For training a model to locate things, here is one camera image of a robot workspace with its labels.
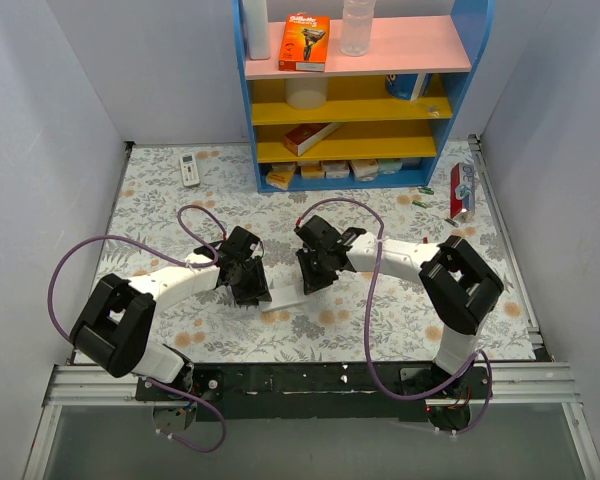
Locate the grey white remote control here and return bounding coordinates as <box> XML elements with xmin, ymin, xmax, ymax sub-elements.
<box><xmin>259</xmin><ymin>284</ymin><xmax>308</xmax><ymax>313</ymax></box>

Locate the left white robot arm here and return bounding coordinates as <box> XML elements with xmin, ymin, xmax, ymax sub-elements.
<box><xmin>69</xmin><ymin>227</ymin><xmax>271</xmax><ymax>400</ymax></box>

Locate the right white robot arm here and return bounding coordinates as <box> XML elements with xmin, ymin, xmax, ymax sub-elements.
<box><xmin>294</xmin><ymin>215</ymin><xmax>504</xmax><ymax>398</ymax></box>

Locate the small white remote control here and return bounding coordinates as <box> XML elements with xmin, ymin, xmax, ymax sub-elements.
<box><xmin>180</xmin><ymin>154</ymin><xmax>200</xmax><ymax>187</ymax></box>

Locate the white orange small box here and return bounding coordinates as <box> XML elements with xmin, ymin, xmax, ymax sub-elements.
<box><xmin>300</xmin><ymin>163</ymin><xmax>325</xmax><ymax>180</ymax></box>

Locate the yellow orange small box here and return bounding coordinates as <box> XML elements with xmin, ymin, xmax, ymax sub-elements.
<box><xmin>265</xmin><ymin>169</ymin><xmax>295</xmax><ymax>191</ymax></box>

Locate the white tan small box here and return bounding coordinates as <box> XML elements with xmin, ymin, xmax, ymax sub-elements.
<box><xmin>349</xmin><ymin>159</ymin><xmax>379</xmax><ymax>182</ymax></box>

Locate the pale green small box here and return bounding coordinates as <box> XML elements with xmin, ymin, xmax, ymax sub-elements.
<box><xmin>377</xmin><ymin>158</ymin><xmax>403</xmax><ymax>175</ymax></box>

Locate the red white long box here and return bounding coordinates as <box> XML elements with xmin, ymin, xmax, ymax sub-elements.
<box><xmin>283</xmin><ymin>122</ymin><xmax>343</xmax><ymax>157</ymax></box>

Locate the blue shelf unit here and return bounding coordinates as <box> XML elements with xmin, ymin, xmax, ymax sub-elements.
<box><xmin>232</xmin><ymin>1</ymin><xmax>495</xmax><ymax>194</ymax></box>

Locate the red toothpaste box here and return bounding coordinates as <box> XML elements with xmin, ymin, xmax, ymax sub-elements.
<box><xmin>450</xmin><ymin>162</ymin><xmax>475</xmax><ymax>222</ymax></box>

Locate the white translucent cup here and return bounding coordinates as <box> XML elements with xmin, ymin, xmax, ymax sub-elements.
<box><xmin>284</xmin><ymin>77</ymin><xmax>329</xmax><ymax>110</ymax></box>

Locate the blue white can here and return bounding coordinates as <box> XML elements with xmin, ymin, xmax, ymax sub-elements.
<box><xmin>385</xmin><ymin>73</ymin><xmax>432</xmax><ymax>101</ymax></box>

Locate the orange razor box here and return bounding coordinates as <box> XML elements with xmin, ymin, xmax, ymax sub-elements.
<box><xmin>278</xmin><ymin>13</ymin><xmax>331</xmax><ymax>73</ymax></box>

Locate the clear plastic bottle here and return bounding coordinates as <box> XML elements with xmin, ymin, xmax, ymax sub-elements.
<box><xmin>340</xmin><ymin>0</ymin><xmax>376</xmax><ymax>57</ymax></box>

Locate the white bottle on shelf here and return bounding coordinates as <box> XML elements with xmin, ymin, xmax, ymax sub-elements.
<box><xmin>242</xmin><ymin>0</ymin><xmax>271</xmax><ymax>60</ymax></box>

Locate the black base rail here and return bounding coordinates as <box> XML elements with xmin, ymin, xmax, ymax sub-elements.
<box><xmin>135</xmin><ymin>362</ymin><xmax>488</xmax><ymax>423</ymax></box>

